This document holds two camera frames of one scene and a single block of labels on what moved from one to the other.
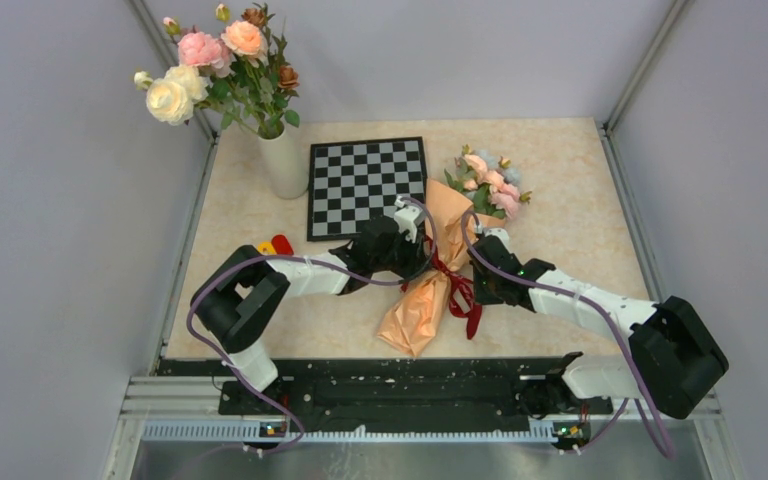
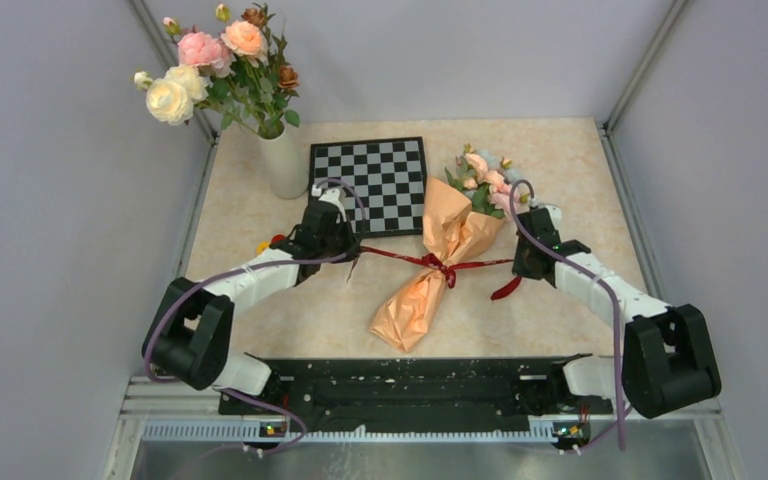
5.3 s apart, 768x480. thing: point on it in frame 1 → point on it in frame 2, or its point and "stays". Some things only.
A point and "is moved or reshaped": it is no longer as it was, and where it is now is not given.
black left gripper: [416, 258] → [351, 249]
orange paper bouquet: [478, 190] stays
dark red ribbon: [462, 303] is moved or reshaped
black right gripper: [480, 296] → [519, 268]
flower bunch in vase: [235, 71] stays
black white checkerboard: [351, 182] stays
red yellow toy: [279, 246] stays
